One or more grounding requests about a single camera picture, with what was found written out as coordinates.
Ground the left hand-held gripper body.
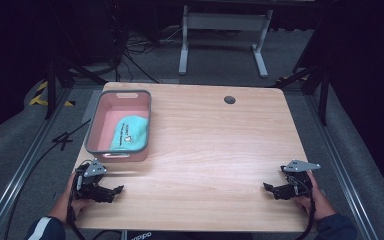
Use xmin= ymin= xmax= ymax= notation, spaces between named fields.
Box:
xmin=74 ymin=158 xmax=114 ymax=203

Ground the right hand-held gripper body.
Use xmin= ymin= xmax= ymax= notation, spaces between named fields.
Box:
xmin=274 ymin=159 xmax=322 ymax=200

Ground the pink basket with grey rim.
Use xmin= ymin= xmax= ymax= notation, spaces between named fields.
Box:
xmin=84 ymin=89 xmax=153 ymax=164

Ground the teal towel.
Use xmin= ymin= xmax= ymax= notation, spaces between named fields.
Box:
xmin=109 ymin=115 xmax=150 ymax=153

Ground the person's right hand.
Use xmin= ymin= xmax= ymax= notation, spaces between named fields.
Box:
xmin=294 ymin=170 xmax=337 ymax=223

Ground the person's left hand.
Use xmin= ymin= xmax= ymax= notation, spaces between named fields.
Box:
xmin=48 ymin=172 xmax=93 ymax=225

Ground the black metal stand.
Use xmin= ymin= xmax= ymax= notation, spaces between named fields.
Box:
xmin=273 ymin=63 xmax=331 ymax=127
xmin=44 ymin=56 xmax=108 ymax=120

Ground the yellow black hazard tape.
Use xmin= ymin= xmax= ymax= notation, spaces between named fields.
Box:
xmin=29 ymin=80 xmax=76 ymax=108

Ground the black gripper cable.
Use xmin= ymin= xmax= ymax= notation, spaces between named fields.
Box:
xmin=293 ymin=178 xmax=317 ymax=240
xmin=65 ymin=171 xmax=91 ymax=240

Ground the aluminium floor rail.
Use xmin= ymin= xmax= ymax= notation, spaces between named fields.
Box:
xmin=0 ymin=88 xmax=74 ymax=240
xmin=304 ymin=93 xmax=380 ymax=240

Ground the long black floor cable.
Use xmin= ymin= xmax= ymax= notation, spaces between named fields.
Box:
xmin=3 ymin=119 xmax=92 ymax=240

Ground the bundle of floor cables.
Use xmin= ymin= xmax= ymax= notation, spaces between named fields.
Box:
xmin=113 ymin=24 xmax=183 ymax=84

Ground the white metal desk frame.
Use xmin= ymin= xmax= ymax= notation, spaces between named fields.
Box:
xmin=178 ymin=4 xmax=274 ymax=79

